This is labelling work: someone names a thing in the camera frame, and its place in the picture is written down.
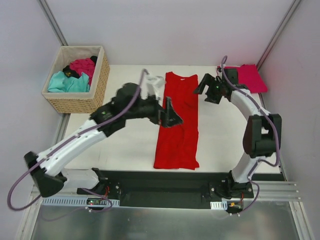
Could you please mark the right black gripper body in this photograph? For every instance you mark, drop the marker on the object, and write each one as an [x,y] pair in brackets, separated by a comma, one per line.
[213,90]

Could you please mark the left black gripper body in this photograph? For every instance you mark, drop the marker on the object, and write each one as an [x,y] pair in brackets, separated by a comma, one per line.
[163,115]

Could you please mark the red t shirt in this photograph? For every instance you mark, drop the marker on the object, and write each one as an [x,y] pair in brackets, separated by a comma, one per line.
[177,146]

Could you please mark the magenta t shirt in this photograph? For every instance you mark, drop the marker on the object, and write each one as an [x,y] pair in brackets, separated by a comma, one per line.
[248,75]
[85,65]

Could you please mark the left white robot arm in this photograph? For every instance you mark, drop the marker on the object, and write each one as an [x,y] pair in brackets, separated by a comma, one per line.
[48,167]

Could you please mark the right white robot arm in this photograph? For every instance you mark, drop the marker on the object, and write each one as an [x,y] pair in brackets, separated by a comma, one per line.
[262,136]

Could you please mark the magenta t shirt in basket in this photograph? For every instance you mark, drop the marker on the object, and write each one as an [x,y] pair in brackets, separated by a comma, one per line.
[85,65]

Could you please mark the woven wicker basket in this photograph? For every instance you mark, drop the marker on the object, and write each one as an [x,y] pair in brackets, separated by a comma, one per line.
[79,102]

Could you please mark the black t shirt in basket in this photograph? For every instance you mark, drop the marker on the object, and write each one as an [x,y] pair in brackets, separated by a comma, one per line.
[70,73]

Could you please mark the teal t shirt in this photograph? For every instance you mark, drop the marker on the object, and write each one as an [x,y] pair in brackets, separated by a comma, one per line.
[60,83]

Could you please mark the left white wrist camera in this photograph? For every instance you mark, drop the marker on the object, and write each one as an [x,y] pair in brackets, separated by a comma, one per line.
[154,85]

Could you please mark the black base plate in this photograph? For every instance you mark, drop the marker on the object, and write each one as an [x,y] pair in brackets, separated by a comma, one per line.
[172,190]

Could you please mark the right grey cable duct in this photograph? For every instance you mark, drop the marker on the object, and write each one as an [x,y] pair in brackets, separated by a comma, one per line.
[219,205]

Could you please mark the grey cable duct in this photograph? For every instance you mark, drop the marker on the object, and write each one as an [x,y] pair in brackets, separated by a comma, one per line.
[219,205]
[68,201]

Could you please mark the left grey cable duct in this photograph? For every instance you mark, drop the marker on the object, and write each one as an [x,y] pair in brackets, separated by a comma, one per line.
[68,201]

